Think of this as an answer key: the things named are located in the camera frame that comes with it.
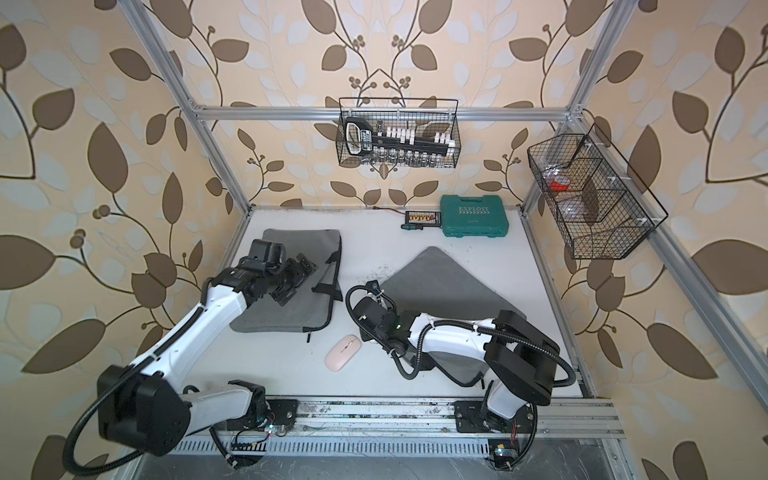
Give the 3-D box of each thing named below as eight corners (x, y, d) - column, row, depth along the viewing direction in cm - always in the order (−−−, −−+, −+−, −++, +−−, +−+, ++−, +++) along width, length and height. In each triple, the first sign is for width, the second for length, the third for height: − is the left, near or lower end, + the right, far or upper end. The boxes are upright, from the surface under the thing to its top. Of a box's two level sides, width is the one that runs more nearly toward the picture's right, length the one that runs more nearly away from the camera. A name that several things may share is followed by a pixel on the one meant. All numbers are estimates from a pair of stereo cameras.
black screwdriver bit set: (400, 229, 117) (400, 225, 115) (400, 215, 122) (400, 211, 120) (441, 229, 117) (442, 225, 115) (439, 215, 122) (440, 211, 120)
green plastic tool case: (443, 239, 113) (444, 230, 109) (438, 205, 125) (439, 195, 121) (508, 239, 113) (512, 230, 109) (497, 205, 125) (500, 195, 121)
